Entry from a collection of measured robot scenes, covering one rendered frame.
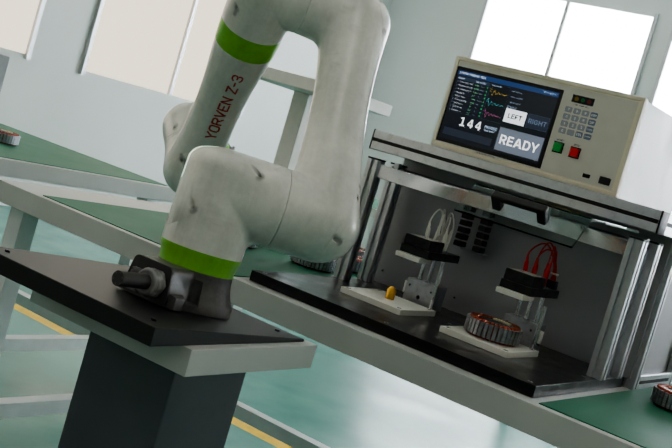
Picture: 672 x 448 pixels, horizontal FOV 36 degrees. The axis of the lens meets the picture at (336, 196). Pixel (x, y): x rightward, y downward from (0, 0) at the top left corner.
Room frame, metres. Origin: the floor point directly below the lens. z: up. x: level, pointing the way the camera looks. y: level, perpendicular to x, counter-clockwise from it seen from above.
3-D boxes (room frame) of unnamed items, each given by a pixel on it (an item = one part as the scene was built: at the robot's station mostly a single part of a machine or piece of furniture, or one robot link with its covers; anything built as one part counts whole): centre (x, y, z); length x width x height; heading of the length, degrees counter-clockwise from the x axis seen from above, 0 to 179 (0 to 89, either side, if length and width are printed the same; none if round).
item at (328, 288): (2.11, -0.28, 0.76); 0.64 x 0.47 x 0.02; 56
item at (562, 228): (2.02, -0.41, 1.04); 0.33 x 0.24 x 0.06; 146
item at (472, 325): (2.04, -0.37, 0.80); 0.11 x 0.11 x 0.04
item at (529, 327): (2.16, -0.45, 0.80); 0.08 x 0.05 x 0.06; 56
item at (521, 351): (2.04, -0.37, 0.78); 0.15 x 0.15 x 0.01; 56
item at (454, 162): (2.37, -0.44, 1.09); 0.68 x 0.44 x 0.05; 56
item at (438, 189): (2.19, -0.32, 1.03); 0.62 x 0.01 x 0.03; 56
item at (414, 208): (2.31, -0.41, 0.92); 0.66 x 0.01 x 0.30; 56
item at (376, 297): (2.17, -0.17, 0.78); 0.15 x 0.15 x 0.01; 56
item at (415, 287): (2.29, -0.25, 0.80); 0.08 x 0.05 x 0.06; 56
